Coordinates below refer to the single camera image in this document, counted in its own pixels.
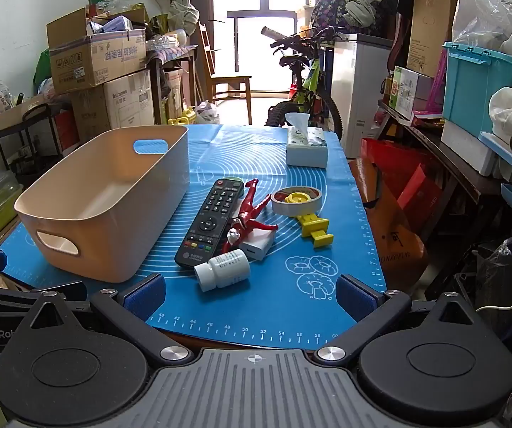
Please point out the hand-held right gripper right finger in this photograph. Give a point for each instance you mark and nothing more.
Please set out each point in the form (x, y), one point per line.
(356, 298)

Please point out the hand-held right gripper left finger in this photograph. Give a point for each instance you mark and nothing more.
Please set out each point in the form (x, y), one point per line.
(142, 298)

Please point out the beige plastic basket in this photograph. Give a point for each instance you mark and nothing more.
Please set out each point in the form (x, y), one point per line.
(104, 240)

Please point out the yellow plastic toy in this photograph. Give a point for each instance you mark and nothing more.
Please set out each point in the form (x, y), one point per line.
(314, 227)

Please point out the white pill bottle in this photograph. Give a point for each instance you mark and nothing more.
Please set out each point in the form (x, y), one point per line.
(225, 269)

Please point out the black remote control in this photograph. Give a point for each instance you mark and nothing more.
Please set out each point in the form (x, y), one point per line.
(209, 223)

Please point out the white charger plug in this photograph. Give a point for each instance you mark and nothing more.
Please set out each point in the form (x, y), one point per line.
(258, 246)

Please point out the tape roll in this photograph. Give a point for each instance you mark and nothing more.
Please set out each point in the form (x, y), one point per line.
(279, 206)

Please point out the orange paper bag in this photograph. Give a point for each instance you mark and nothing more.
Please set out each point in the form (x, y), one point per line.
(389, 232)

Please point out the blue silicone mat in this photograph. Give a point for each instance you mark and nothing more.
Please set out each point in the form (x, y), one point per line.
(247, 316)

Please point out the black utility cart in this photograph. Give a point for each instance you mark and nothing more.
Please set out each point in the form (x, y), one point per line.
(24, 128)

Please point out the red paper bag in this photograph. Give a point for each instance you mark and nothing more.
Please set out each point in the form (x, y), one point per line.
(398, 165)

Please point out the cardboard box with bottles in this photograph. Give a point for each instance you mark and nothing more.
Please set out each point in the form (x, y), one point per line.
(15, 113)

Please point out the black plastic bag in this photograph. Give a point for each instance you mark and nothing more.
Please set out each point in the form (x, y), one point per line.
(505, 267)

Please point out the red box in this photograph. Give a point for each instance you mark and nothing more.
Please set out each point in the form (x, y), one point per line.
(66, 129)

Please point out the tissue box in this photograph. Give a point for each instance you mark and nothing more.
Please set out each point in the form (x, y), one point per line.
(307, 151)

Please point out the dark wooden bench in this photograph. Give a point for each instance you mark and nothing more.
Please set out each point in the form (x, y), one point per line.
(461, 179)

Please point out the yellow plastic jug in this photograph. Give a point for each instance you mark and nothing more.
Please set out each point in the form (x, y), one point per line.
(184, 118)

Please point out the white foam box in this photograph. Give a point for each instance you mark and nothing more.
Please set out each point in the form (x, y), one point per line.
(465, 147)

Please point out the large white brown cardboard box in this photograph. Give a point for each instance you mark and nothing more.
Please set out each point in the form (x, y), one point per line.
(122, 102)

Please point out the small white plastic bag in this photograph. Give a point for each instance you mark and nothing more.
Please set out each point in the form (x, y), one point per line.
(207, 113)

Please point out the green plastic bag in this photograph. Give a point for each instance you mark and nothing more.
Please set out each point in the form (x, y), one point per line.
(42, 71)

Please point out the green black bicycle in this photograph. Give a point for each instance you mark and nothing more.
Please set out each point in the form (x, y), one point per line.
(303, 93)

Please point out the oil bottle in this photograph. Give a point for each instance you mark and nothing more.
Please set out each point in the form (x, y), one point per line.
(388, 89)

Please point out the green white carton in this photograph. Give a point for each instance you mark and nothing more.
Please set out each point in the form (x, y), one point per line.
(409, 91)

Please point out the open printed cardboard box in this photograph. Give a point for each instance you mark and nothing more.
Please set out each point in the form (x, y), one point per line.
(91, 62)

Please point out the pink plastic item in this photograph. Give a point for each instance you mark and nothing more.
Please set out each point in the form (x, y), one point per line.
(438, 84)

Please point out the wooden chair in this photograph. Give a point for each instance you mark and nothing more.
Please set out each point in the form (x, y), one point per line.
(231, 82)

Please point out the teal storage bin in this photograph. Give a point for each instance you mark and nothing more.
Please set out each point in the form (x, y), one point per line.
(470, 89)

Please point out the wooden side table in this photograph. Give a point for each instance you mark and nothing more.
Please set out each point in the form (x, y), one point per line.
(171, 53)

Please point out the tall brown cardboard box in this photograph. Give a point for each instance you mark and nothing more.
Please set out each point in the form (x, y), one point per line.
(432, 31)

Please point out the floral fabric bag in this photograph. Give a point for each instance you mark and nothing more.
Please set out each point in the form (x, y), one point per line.
(329, 13)

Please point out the grey green cloth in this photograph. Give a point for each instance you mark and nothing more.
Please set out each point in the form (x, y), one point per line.
(365, 0)

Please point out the large white plastic bag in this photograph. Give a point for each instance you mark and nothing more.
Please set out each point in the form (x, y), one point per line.
(483, 18)

